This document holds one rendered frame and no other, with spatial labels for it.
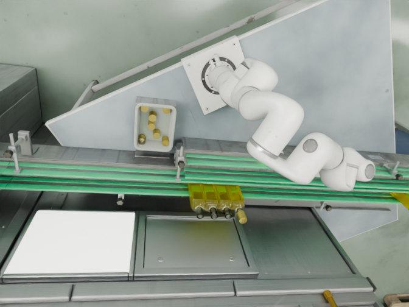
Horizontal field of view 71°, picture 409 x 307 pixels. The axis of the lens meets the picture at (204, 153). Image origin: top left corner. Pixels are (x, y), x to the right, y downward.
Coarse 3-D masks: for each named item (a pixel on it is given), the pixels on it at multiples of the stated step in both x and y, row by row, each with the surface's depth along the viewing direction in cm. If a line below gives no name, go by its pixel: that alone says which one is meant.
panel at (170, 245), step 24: (144, 216) 127; (168, 216) 130; (192, 216) 132; (144, 240) 118; (168, 240) 118; (192, 240) 121; (216, 240) 123; (240, 240) 125; (144, 264) 106; (168, 264) 108; (192, 264) 110; (216, 264) 111; (240, 264) 113
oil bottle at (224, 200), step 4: (216, 188) 130; (220, 188) 129; (224, 188) 130; (220, 192) 126; (224, 192) 127; (228, 192) 127; (220, 196) 124; (224, 196) 125; (228, 196) 125; (220, 200) 122; (224, 200) 122; (228, 200) 123; (220, 204) 122; (224, 204) 121; (228, 204) 121; (220, 208) 122
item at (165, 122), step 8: (144, 104) 120; (152, 104) 121; (136, 112) 122; (144, 112) 130; (160, 112) 131; (176, 112) 124; (136, 120) 123; (144, 120) 131; (160, 120) 132; (168, 120) 133; (136, 128) 125; (144, 128) 133; (160, 128) 134; (168, 128) 135; (136, 136) 127; (152, 136) 136; (160, 136) 137; (168, 136) 137; (136, 144) 130; (144, 144) 133; (152, 144) 134; (160, 144) 135
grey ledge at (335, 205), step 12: (252, 204) 151; (264, 204) 152; (276, 204) 154; (288, 204) 155; (300, 204) 156; (312, 204) 157; (336, 204) 160; (348, 204) 161; (360, 204) 162; (372, 204) 164; (384, 204) 165
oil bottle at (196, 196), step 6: (192, 186) 127; (198, 186) 128; (192, 192) 124; (198, 192) 124; (192, 198) 121; (198, 198) 121; (204, 198) 122; (192, 204) 120; (198, 204) 119; (204, 204) 120
